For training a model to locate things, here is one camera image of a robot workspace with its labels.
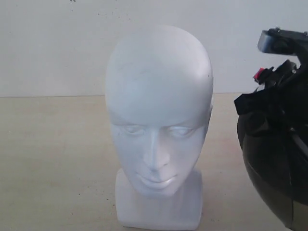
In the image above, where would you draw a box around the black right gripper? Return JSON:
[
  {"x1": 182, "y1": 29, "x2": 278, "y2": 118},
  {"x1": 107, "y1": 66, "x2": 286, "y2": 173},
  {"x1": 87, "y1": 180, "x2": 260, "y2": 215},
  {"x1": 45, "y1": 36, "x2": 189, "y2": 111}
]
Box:
[{"x1": 253, "y1": 60, "x2": 308, "y2": 93}]

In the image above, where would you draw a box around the black helmet with tinted visor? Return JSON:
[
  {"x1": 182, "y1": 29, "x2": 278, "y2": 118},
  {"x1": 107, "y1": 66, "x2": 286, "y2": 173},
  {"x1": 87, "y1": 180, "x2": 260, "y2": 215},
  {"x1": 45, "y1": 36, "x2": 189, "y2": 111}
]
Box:
[{"x1": 234, "y1": 85, "x2": 308, "y2": 231}]

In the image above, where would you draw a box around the white mannequin head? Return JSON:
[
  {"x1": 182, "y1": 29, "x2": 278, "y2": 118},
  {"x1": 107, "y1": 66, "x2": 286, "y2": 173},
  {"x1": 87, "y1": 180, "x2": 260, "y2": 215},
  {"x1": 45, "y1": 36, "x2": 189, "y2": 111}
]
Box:
[{"x1": 105, "y1": 25, "x2": 214, "y2": 231}]

